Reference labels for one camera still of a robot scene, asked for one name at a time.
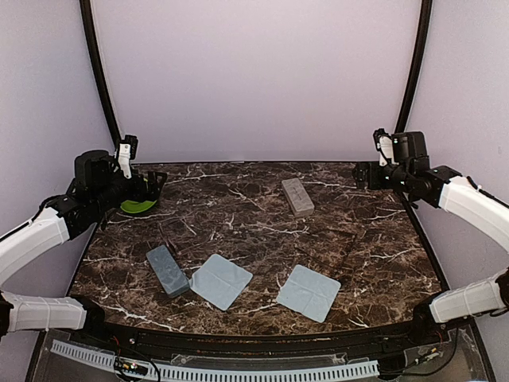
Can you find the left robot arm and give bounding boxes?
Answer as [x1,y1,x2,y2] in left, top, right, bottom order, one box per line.
[1,142,167,347]

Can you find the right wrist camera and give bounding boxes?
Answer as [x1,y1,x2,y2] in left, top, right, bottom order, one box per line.
[373,128,394,166]

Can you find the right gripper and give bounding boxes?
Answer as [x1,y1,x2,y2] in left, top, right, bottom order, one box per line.
[352,160,413,193]

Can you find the left black frame post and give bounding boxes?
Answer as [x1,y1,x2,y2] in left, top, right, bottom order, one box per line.
[79,0,121,146]

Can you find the right black frame post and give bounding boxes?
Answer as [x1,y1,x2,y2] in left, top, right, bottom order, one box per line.
[394,0,433,133]

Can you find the dark grey glasses case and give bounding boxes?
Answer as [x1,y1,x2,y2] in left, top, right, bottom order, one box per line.
[146,245,190,298]

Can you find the green bowl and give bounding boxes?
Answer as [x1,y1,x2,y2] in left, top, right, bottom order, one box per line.
[120,200,157,216]

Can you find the white cable duct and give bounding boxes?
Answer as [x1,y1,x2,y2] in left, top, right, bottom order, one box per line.
[50,340,379,381]

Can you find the left brown sunglasses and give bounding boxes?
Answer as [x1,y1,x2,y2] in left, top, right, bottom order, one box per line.
[157,221,201,258]

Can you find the blue cleaning cloth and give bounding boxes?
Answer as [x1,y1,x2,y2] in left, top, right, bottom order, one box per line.
[276,264,341,323]
[190,254,253,311]

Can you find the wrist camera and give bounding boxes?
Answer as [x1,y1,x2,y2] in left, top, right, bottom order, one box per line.
[115,134,138,179]
[373,128,394,166]

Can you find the black frame post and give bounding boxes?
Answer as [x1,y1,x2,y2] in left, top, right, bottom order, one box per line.
[79,0,121,146]
[394,0,433,133]

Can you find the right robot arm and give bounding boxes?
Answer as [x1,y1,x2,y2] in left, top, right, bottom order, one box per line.
[352,128,508,345]

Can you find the light grey glasses case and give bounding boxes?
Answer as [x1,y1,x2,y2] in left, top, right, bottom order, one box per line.
[282,178,315,218]

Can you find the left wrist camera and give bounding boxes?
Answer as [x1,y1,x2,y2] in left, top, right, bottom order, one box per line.
[115,134,138,179]

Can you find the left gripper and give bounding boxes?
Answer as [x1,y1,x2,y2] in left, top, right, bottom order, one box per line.
[92,168,166,215]

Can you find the black front rail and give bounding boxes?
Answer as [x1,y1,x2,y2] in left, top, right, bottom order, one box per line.
[47,310,450,359]

